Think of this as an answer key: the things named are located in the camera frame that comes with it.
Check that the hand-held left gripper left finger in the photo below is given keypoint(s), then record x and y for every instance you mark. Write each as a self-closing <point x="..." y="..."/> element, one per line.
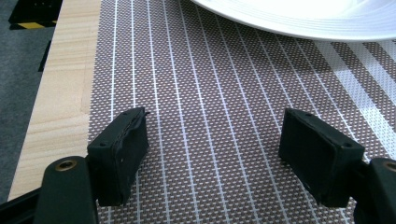
<point x="116" y="158"/>

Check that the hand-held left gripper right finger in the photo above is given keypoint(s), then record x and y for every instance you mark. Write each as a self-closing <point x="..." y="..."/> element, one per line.
<point x="317" y="155"/>

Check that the brown striped woven placemat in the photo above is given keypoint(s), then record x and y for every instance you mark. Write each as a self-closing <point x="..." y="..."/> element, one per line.
<point x="218" y="124"/>

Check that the white plate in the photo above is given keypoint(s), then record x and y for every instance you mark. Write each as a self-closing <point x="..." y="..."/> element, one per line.
<point x="299" y="18"/>

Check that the black yellow striped floor block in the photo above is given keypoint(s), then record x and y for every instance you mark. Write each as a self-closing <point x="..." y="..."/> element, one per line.
<point x="32" y="14"/>

